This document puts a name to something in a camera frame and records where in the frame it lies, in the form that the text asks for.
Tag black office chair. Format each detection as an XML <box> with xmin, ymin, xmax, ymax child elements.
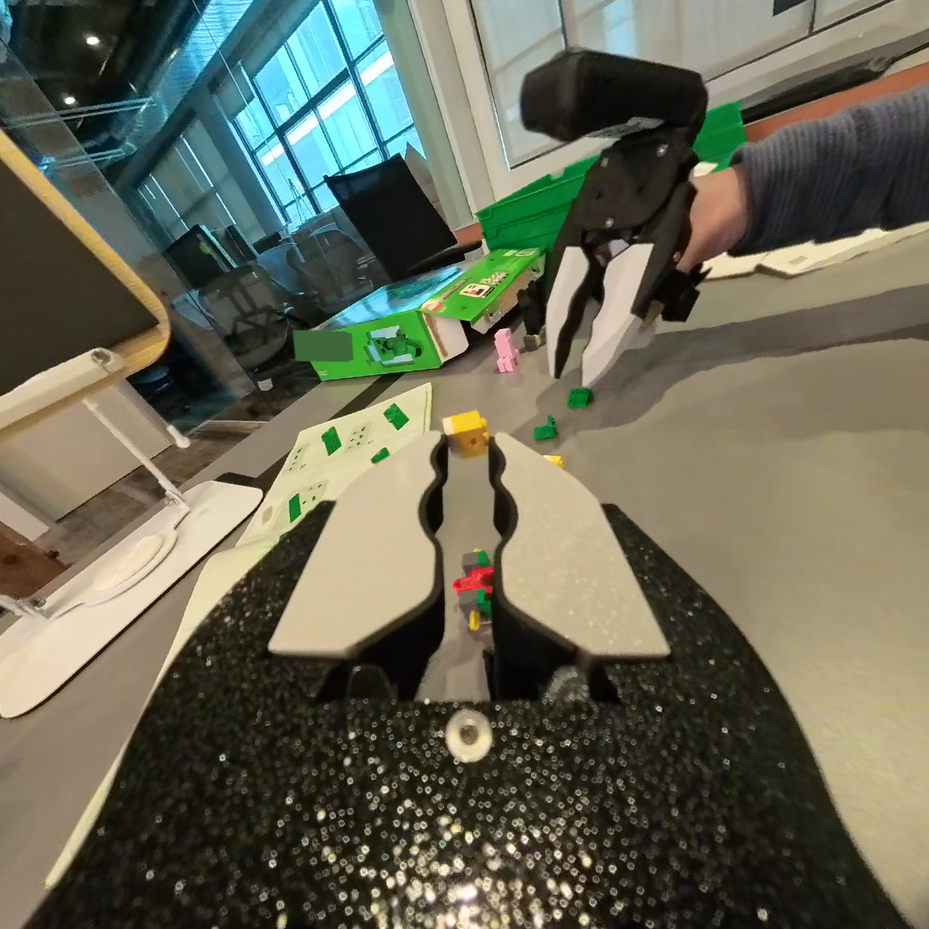
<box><xmin>323</xmin><ymin>152</ymin><xmax>484</xmax><ymax>283</ymax></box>

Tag white framed window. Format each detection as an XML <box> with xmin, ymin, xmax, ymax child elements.
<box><xmin>470</xmin><ymin>0</ymin><xmax>929</xmax><ymax>169</ymax></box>

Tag green plastic crate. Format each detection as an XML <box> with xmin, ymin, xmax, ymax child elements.
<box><xmin>475</xmin><ymin>102</ymin><xmax>749</xmax><ymax>256</ymax></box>

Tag person's right forearm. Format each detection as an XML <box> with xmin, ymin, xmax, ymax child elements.
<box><xmin>729</xmin><ymin>87</ymin><xmax>929</xmax><ymax>256</ymax></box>

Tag wooden white book stand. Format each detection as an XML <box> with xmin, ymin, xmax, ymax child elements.
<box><xmin>0</xmin><ymin>129</ymin><xmax>264</xmax><ymax>721</ymax></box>

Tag red green brick assembly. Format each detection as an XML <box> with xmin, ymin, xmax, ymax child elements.
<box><xmin>453</xmin><ymin>547</ymin><xmax>496</xmax><ymax>630</ymax></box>

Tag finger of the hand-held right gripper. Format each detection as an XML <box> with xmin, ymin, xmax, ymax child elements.
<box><xmin>579</xmin><ymin>241</ymin><xmax>659</xmax><ymax>390</ymax></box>
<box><xmin>543</xmin><ymin>244</ymin><xmax>605</xmax><ymax>380</ymax></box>

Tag yellow tan toy brick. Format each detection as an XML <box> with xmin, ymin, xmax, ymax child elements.
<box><xmin>442</xmin><ymin>409</ymin><xmax>492</xmax><ymax>460</ymax></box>

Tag green toy brick box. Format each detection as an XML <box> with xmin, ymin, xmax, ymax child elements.
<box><xmin>292</xmin><ymin>248</ymin><xmax>547</xmax><ymax>383</ymax></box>

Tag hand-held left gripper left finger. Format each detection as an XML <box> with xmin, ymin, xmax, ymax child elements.
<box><xmin>267</xmin><ymin>430</ymin><xmax>447</xmax><ymax>699</ymax></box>

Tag black framed window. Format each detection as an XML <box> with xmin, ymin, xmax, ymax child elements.
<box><xmin>134</xmin><ymin>0</ymin><xmax>423</xmax><ymax>219</ymax></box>

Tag white flat cartons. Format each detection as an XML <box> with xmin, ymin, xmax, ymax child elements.
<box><xmin>705</xmin><ymin>224</ymin><xmax>929</xmax><ymax>282</ymax></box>

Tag row of grey office chairs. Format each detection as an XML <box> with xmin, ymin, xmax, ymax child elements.
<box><xmin>165</xmin><ymin>221</ymin><xmax>329</xmax><ymax>367</ymax></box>

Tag grey desk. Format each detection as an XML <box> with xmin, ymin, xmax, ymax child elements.
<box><xmin>0</xmin><ymin>221</ymin><xmax>929</xmax><ymax>929</ymax></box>

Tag green instruction booklet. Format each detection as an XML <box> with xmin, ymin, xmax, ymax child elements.
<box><xmin>44</xmin><ymin>382</ymin><xmax>434</xmax><ymax>888</ymax></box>

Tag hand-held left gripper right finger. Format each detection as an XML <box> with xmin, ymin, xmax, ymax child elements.
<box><xmin>492</xmin><ymin>433</ymin><xmax>672</xmax><ymax>699</ymax></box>

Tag person's right hand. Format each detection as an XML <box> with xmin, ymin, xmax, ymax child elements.
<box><xmin>681</xmin><ymin>163</ymin><xmax>750</xmax><ymax>271</ymax></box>

